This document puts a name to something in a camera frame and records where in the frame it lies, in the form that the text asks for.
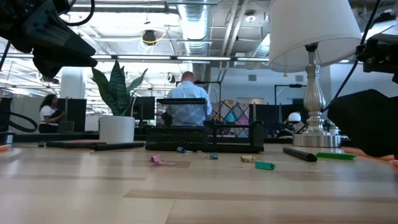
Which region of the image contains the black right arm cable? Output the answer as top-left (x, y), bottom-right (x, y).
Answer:
top-left (322, 0), bottom-right (382, 113)

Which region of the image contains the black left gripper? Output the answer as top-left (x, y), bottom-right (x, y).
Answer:
top-left (0, 0), bottom-right (98, 78)

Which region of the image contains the pink binder clip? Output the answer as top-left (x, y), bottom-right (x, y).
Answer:
top-left (149, 154), bottom-right (177, 167)

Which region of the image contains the small silver metal post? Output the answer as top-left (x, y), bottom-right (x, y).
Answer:
top-left (0, 132), bottom-right (16, 146)

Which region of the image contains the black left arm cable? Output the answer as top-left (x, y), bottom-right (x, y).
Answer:
top-left (62, 0), bottom-right (96, 27)

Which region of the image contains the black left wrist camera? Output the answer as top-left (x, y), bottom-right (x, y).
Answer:
top-left (46, 0), bottom-right (72, 15)

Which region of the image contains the thick black cable loop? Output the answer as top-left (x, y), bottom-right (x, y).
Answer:
top-left (0, 110), bottom-right (39, 133)

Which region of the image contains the black mesh desk organizer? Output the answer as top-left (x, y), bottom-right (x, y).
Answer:
top-left (145, 98), bottom-right (265, 153)

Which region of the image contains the black metal stand frame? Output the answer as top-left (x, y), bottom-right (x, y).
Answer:
top-left (274, 83), bottom-right (307, 106)
top-left (198, 80), bottom-right (222, 103)

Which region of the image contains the dark chair back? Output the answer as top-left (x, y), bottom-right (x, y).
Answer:
top-left (57, 120), bottom-right (75, 134)

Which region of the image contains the black aluminium table frame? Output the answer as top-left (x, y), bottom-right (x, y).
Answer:
top-left (12, 133), bottom-right (398, 152)

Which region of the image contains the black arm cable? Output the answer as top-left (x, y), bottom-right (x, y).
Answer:
top-left (322, 0), bottom-right (382, 113)
top-left (62, 0), bottom-right (96, 27)

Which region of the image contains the person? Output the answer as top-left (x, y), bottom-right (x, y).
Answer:
top-left (166, 70), bottom-right (213, 121)
top-left (39, 94), bottom-right (66, 134)

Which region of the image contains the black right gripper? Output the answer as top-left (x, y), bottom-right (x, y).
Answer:
top-left (327, 32), bottom-right (398, 158)

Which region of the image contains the small green stapler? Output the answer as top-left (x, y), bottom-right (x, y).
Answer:
top-left (315, 151), bottom-right (358, 161)

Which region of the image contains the snake plant in white pot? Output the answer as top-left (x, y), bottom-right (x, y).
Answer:
top-left (91, 59), bottom-right (149, 144)

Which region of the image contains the black computer monitor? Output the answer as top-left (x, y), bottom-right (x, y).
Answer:
top-left (133, 96), bottom-right (155, 121)

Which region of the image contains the white round ball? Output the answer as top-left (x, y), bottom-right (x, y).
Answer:
top-left (287, 111), bottom-right (302, 123)

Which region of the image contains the ceiling device with yellow cable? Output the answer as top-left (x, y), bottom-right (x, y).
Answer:
top-left (141, 29), bottom-right (168, 47)

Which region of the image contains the colourful patterned panel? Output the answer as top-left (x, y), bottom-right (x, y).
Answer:
top-left (211, 99), bottom-right (251, 138)

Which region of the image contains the long ceiling light bar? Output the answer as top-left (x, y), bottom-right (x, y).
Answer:
top-left (93, 54), bottom-right (270, 63)

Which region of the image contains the black marker pen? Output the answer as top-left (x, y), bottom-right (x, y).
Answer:
top-left (92, 142), bottom-right (146, 152)
top-left (282, 147), bottom-right (318, 162)

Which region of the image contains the teal binder clip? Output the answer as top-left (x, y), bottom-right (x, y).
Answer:
top-left (254, 161), bottom-right (276, 171)

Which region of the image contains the silver ceiling air duct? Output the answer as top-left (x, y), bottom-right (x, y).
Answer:
top-left (177, 0), bottom-right (213, 82)

